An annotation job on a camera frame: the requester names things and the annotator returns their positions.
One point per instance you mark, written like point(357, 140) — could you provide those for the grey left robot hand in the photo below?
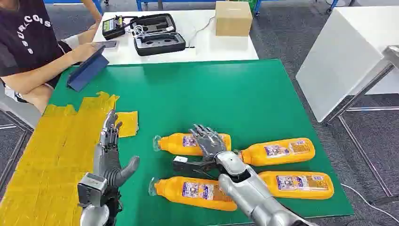
point(107, 162)

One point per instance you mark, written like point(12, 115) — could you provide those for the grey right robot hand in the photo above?
point(209, 143)

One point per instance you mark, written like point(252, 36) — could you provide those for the orange drink bottle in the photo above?
point(174, 190)
point(174, 145)
point(296, 190)
point(280, 152)

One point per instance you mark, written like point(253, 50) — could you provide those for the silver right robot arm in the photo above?
point(249, 193)

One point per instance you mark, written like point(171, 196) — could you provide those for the green table mat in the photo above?
point(218, 99)

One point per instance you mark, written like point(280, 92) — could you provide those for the large yellow sheet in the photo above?
point(53, 149)

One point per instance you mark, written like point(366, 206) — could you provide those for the blue tablet case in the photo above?
point(87, 70)

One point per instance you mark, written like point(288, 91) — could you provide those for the grey seat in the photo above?
point(18, 109)

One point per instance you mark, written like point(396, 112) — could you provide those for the person's right hand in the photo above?
point(87, 51)

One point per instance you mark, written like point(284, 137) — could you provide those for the black hard carry case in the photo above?
point(159, 42)

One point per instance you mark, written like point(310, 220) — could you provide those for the smartphone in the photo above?
point(109, 44)

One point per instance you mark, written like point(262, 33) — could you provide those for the cardboard box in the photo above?
point(233, 18)

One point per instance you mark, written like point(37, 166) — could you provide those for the small black green device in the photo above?
point(112, 28)

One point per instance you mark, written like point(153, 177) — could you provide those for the person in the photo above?
point(28, 34)

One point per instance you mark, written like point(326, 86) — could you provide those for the white panel table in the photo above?
point(343, 59)

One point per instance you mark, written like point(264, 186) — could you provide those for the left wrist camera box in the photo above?
point(92, 189)

